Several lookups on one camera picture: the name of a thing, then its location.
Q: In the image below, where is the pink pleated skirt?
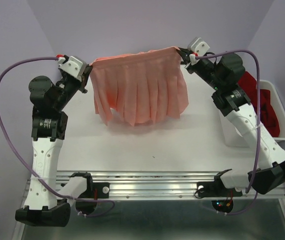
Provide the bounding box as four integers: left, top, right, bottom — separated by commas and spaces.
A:
90, 46, 189, 126

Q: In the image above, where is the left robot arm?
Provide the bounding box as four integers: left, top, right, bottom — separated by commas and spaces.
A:
15, 71, 94, 227

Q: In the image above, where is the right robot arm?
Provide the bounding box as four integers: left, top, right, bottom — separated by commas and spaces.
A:
177, 47, 285, 195

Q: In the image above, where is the red skirt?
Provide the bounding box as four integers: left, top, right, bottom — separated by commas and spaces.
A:
238, 71, 280, 138

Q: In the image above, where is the white plastic bin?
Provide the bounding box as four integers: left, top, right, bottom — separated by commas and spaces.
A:
219, 79, 285, 148

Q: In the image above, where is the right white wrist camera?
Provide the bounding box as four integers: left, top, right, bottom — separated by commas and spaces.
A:
187, 37, 210, 57

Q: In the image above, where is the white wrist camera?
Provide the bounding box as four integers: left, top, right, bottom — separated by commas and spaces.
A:
187, 37, 210, 57
57, 56, 87, 82

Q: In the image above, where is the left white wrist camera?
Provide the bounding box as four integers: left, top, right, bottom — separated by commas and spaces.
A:
57, 56, 87, 82

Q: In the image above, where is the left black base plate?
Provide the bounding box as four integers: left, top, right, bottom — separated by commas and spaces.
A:
79, 182, 110, 200

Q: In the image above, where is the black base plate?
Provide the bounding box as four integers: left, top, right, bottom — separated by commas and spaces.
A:
194, 181, 243, 199
79, 182, 110, 200

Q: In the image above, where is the aluminium rail frame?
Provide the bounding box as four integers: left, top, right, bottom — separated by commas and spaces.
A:
12, 171, 285, 240

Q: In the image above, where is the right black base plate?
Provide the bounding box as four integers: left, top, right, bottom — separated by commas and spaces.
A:
194, 181, 243, 199

